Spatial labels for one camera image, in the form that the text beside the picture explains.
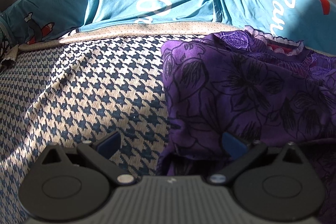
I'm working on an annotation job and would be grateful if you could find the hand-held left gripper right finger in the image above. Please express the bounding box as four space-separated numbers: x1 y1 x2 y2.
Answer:
206 132 302 186

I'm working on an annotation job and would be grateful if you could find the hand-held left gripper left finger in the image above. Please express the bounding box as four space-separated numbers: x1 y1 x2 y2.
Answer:
42 132 135 186

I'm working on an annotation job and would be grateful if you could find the purple floral garment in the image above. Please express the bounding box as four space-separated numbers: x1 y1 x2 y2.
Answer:
156 26 336 222

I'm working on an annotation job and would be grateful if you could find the blue houndstooth sofa cover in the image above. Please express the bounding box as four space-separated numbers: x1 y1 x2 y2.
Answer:
0 21 336 224

